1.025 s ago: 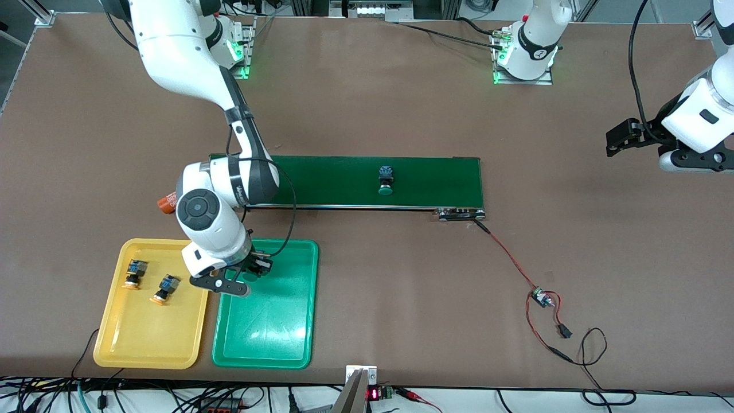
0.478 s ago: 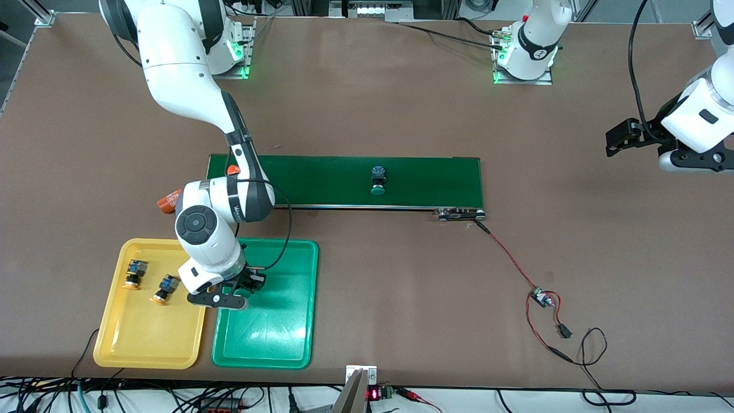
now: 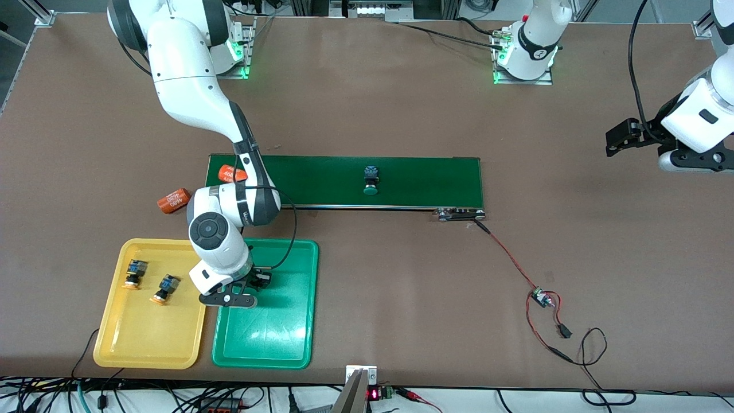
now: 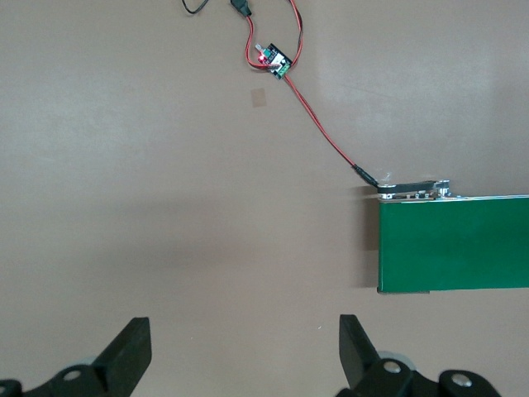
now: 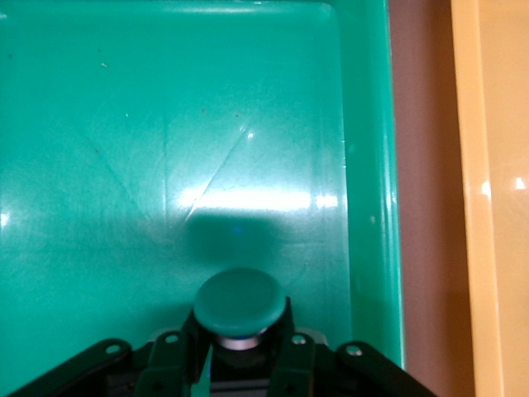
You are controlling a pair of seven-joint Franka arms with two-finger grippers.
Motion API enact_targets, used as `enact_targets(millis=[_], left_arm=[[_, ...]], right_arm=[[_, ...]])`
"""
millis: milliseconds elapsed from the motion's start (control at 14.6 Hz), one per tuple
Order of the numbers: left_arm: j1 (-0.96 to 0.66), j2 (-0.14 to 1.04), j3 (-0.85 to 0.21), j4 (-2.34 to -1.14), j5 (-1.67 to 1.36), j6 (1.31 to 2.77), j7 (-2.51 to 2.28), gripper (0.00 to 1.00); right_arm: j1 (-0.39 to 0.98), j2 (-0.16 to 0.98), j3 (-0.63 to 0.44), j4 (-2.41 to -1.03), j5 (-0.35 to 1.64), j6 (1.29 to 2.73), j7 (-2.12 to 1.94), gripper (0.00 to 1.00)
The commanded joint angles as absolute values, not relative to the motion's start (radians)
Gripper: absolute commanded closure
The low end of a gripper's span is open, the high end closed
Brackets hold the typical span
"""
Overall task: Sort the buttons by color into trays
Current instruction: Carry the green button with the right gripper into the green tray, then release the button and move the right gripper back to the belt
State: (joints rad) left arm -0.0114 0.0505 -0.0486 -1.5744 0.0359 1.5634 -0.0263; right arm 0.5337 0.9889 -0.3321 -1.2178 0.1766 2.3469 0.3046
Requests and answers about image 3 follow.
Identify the right arm aluminium base plate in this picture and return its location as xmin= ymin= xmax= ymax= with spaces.
xmin=227 ymin=16 xmax=257 ymax=80

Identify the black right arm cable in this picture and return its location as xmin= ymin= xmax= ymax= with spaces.
xmin=232 ymin=143 xmax=298 ymax=270

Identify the aluminium camera mount post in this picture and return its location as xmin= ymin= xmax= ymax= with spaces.
xmin=331 ymin=364 xmax=379 ymax=413

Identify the black base power cable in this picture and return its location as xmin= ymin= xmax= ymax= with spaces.
xmin=396 ymin=16 xmax=511 ymax=52

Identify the green plastic tray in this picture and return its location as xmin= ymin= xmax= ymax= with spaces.
xmin=212 ymin=237 xmax=319 ymax=369

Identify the red power strip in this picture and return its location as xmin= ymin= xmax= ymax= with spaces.
xmin=198 ymin=399 xmax=244 ymax=413

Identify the green conveyor belt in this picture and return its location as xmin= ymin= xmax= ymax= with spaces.
xmin=201 ymin=154 xmax=487 ymax=223

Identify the red clip lead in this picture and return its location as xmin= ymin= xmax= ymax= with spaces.
xmin=395 ymin=387 xmax=443 ymax=413

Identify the silver device with white lights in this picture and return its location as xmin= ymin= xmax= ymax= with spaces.
xmin=329 ymin=0 xmax=417 ymax=24

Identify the black looped floor cable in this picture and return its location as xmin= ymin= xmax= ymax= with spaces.
xmin=496 ymin=388 xmax=734 ymax=409

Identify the left arm aluminium base plate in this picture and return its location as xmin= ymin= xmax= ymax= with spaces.
xmin=492 ymin=26 xmax=555 ymax=86

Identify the yellow mushroom push button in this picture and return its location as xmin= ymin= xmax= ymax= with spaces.
xmin=150 ymin=274 xmax=182 ymax=306
xmin=122 ymin=259 xmax=149 ymax=291

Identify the aluminium frame corner profile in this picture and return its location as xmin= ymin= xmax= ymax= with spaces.
xmin=692 ymin=0 xmax=724 ymax=40
xmin=20 ymin=0 xmax=56 ymax=28

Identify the yellow plastic tray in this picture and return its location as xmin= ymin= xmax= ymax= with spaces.
xmin=93 ymin=237 xmax=216 ymax=369

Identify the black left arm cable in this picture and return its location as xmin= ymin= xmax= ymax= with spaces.
xmin=628 ymin=0 xmax=663 ymax=133

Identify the black cable bundle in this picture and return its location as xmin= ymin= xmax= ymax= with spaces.
xmin=0 ymin=376 xmax=345 ymax=413

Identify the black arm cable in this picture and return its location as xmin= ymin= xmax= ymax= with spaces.
xmin=628 ymin=0 xmax=663 ymax=133
xmin=232 ymin=143 xmax=298 ymax=270

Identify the thin black table cable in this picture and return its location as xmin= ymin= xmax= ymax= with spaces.
xmin=70 ymin=328 xmax=126 ymax=382

